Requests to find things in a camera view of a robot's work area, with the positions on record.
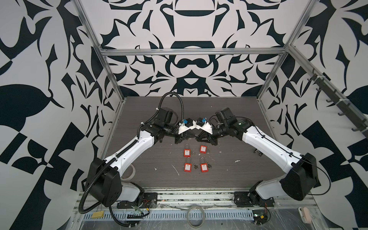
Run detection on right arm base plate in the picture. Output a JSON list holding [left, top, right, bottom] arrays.
[[233, 191, 275, 208]]

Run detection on black binder clip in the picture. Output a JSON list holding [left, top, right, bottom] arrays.
[[254, 149, 263, 156]]

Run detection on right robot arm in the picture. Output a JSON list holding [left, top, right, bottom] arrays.
[[193, 107, 329, 203]]

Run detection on red padlock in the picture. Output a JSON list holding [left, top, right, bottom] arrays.
[[184, 157, 199, 173], [199, 157, 212, 173], [199, 142, 209, 154], [184, 143, 191, 157]]

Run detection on green lit circuit board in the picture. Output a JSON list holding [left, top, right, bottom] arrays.
[[252, 209, 271, 226]]

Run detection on black hook rail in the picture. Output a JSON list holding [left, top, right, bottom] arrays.
[[307, 69, 368, 139]]

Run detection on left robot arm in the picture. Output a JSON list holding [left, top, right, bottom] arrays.
[[78, 92, 195, 214]]

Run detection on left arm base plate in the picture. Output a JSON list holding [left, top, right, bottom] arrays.
[[117, 193, 158, 209]]

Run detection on pink small device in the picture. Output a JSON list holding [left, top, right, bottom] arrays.
[[298, 207, 312, 224]]

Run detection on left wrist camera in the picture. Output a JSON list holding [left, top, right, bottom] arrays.
[[178, 118, 196, 134]]

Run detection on clear tape roll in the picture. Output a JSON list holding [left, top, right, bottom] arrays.
[[120, 164, 136, 182]]

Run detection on slotted cable duct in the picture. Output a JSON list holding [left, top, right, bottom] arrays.
[[86, 209, 255, 221]]

